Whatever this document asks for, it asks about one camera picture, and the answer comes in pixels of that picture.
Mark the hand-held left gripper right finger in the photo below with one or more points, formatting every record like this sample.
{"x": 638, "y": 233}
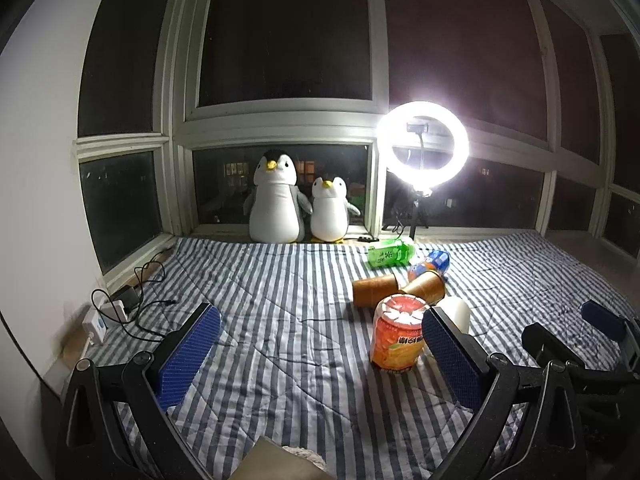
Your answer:
{"x": 452, "y": 360}

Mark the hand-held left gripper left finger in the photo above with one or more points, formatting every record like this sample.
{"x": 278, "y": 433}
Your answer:
{"x": 189, "y": 357}

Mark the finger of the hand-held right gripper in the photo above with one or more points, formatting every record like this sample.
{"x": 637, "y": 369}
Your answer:
{"x": 604, "y": 316}
{"x": 546, "y": 342}

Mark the white cup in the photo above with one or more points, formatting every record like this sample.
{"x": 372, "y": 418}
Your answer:
{"x": 457, "y": 312}

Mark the brown paper cup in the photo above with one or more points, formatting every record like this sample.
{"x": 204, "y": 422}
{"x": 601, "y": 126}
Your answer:
{"x": 375, "y": 290}
{"x": 427, "y": 286}

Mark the orange juice bottle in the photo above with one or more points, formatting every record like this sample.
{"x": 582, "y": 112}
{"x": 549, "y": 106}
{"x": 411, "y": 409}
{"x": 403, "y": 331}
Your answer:
{"x": 395, "y": 340}

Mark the black power adapter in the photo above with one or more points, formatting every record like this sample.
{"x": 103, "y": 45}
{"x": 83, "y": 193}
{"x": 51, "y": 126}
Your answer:
{"x": 127, "y": 297}

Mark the white power strip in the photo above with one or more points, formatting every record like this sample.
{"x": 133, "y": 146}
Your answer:
{"x": 107, "y": 317}

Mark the blue white striped blanket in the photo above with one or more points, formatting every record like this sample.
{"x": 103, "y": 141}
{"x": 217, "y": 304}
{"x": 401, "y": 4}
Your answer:
{"x": 280, "y": 320}

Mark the green tea bottle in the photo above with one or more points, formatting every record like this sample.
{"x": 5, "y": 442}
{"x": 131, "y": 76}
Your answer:
{"x": 390, "y": 254}

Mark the brown cardboard piece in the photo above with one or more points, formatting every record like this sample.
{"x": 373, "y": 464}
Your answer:
{"x": 272, "y": 462}

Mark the black tripod stand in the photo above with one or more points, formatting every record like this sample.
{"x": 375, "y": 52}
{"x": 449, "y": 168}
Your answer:
{"x": 415, "y": 210}

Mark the large penguin plush toy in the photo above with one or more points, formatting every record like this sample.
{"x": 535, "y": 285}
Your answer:
{"x": 275, "y": 200}

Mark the small penguin plush toy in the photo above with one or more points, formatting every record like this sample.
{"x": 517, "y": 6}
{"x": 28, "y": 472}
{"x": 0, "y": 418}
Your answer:
{"x": 329, "y": 210}

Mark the black phone holder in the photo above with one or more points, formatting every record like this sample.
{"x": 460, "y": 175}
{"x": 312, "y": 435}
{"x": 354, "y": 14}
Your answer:
{"x": 419, "y": 127}

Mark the white window frame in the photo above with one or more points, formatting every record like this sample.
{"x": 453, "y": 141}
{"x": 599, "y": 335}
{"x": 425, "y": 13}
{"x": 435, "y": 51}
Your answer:
{"x": 280, "y": 121}

